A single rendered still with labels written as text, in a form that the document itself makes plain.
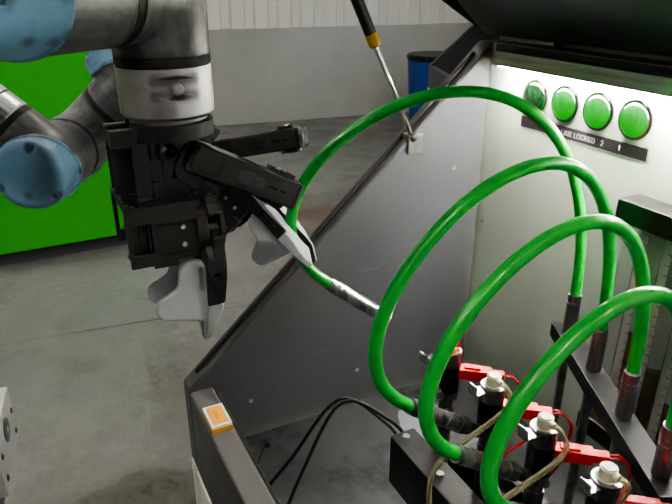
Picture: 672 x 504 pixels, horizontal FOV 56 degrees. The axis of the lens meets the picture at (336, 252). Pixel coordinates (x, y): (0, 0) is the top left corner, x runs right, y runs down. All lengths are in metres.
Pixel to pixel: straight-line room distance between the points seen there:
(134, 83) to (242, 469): 0.55
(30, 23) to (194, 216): 0.20
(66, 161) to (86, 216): 3.33
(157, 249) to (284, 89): 6.84
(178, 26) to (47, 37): 0.11
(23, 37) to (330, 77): 7.11
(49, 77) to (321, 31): 4.13
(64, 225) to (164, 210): 3.51
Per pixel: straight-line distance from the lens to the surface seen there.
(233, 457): 0.92
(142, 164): 0.54
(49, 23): 0.43
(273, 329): 1.04
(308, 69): 7.41
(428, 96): 0.75
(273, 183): 0.57
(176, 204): 0.54
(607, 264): 0.79
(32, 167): 0.71
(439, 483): 0.84
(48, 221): 4.03
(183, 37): 0.51
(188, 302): 0.59
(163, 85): 0.51
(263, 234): 0.77
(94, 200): 4.01
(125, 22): 0.48
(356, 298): 0.82
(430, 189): 1.09
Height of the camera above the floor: 1.55
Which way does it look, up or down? 24 degrees down
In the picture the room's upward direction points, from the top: straight up
